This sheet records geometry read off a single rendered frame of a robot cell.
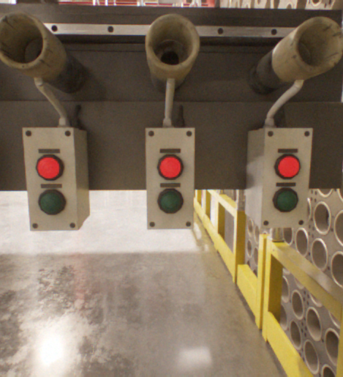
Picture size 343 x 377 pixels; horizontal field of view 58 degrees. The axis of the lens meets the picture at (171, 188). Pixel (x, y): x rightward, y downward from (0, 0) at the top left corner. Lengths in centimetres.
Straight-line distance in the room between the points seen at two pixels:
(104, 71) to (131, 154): 15
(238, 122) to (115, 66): 23
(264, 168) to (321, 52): 17
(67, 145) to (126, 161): 12
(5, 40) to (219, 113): 33
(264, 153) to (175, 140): 13
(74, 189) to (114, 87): 21
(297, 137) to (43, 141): 36
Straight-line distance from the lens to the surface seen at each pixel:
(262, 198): 48
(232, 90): 59
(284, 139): 48
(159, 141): 45
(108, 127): 54
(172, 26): 42
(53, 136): 47
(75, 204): 47
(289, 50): 43
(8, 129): 59
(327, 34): 46
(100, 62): 59
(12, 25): 44
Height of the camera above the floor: 75
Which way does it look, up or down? 9 degrees down
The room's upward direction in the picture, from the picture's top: straight up
